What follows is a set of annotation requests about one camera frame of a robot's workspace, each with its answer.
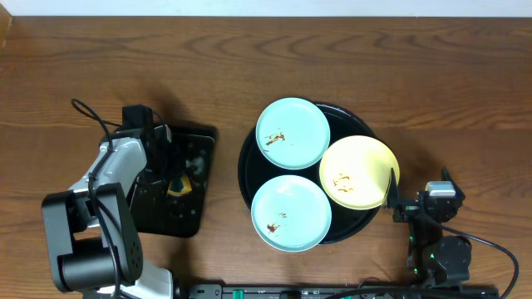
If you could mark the light blue plate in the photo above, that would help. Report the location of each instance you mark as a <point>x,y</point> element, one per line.
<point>291,213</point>
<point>292,133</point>

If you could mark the black rectangular tray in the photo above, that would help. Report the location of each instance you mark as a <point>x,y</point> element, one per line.
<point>154,211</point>

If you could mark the lower light blue plate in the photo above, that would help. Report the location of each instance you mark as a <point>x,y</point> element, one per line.
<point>291,213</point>

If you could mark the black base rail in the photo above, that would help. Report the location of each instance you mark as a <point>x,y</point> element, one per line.
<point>216,291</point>

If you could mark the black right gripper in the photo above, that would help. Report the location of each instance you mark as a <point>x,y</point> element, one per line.
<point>407,208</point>

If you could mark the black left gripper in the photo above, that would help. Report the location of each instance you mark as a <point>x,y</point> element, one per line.
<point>157,155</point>

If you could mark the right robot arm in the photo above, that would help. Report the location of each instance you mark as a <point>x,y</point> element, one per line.
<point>438,260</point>

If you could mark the yellow green sponge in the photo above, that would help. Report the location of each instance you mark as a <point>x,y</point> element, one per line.
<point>179,186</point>

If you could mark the yellow plate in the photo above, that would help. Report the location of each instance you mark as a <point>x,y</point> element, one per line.
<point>355,172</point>

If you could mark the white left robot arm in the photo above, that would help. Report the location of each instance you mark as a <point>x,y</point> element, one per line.
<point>93,245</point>

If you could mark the upper light blue plate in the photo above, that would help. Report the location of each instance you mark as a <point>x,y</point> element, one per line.
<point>292,133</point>

